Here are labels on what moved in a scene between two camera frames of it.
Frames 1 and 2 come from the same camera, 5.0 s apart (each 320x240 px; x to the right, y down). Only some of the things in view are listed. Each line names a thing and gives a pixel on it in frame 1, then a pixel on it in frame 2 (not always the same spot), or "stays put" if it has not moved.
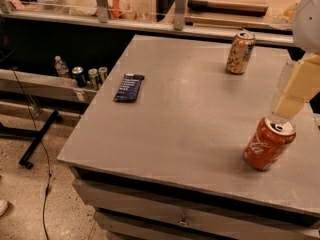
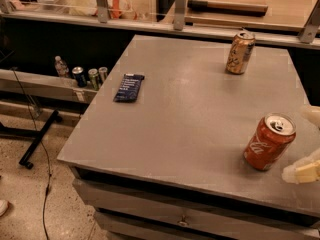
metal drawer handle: x=182 y=222 stays put
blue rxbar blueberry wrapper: x=129 y=88 stays put
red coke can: x=273 y=136 stays put
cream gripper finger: x=301 y=83 -> x=304 y=171
